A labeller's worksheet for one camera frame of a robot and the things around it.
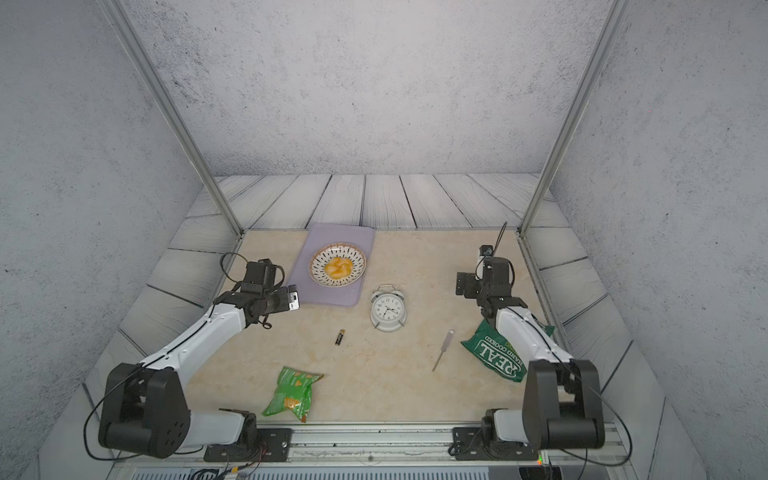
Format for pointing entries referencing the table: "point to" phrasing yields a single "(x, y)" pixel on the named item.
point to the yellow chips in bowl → (338, 268)
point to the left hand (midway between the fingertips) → (287, 297)
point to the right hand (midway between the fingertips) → (477, 275)
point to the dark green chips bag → (486, 344)
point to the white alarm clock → (388, 312)
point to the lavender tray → (312, 236)
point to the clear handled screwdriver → (445, 346)
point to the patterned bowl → (339, 249)
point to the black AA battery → (340, 336)
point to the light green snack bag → (293, 392)
